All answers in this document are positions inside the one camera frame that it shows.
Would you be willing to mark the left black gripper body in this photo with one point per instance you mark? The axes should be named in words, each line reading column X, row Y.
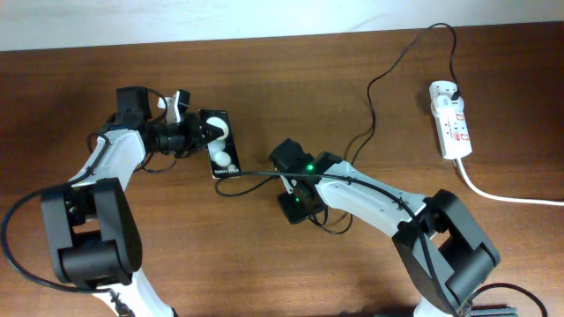
column 183, row 136

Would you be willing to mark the black smartphone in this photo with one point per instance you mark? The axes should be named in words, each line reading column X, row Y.
column 222, row 153

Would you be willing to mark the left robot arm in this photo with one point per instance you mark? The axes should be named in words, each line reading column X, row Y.
column 94, row 244

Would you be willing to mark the white USB charger plug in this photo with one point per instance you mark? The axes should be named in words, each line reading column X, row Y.
column 443, row 105

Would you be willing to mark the white power strip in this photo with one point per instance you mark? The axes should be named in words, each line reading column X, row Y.
column 452, row 129

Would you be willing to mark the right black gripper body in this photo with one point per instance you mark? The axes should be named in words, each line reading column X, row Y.
column 297, row 207

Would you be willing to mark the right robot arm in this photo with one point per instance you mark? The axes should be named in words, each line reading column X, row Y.
column 444, row 250

